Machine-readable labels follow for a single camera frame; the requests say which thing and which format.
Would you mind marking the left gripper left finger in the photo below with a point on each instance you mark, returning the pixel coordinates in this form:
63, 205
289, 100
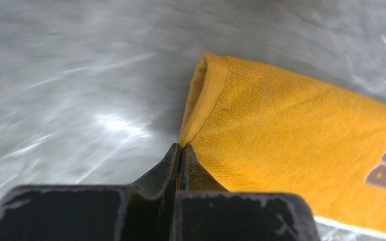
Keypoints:
142, 210

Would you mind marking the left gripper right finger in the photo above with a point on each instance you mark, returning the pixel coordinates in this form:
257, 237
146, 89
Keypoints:
205, 210

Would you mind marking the brown yellow bear towel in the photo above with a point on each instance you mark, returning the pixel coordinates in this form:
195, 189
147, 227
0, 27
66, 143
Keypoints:
259, 128

